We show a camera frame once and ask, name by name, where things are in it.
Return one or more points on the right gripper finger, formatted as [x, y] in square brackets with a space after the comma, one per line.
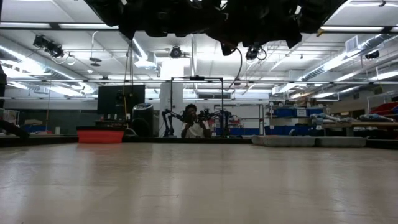
[230, 43]

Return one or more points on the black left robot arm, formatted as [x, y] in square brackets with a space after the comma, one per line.
[105, 12]

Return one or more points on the background robot station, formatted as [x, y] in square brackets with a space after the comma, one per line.
[196, 77]

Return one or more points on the black monitor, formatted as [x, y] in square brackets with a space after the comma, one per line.
[121, 99]

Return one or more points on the blue storage bin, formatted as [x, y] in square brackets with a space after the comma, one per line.
[314, 111]
[284, 112]

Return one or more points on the person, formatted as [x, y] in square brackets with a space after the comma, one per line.
[194, 130]

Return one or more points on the black ceiling-mounted device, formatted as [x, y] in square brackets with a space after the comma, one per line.
[48, 46]

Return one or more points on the grey tool kit case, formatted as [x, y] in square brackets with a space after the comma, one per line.
[283, 141]

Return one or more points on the red plastic bin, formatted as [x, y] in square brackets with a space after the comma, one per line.
[99, 137]

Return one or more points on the wooden workbench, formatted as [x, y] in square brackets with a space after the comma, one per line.
[360, 124]

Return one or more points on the red plastic crate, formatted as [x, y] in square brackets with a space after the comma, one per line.
[385, 109]

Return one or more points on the black ceiling camera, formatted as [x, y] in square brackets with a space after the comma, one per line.
[252, 53]

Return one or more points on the black overhead camera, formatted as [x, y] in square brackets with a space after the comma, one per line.
[176, 52]

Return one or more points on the black aluminium table frame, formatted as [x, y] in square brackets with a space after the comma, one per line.
[46, 140]

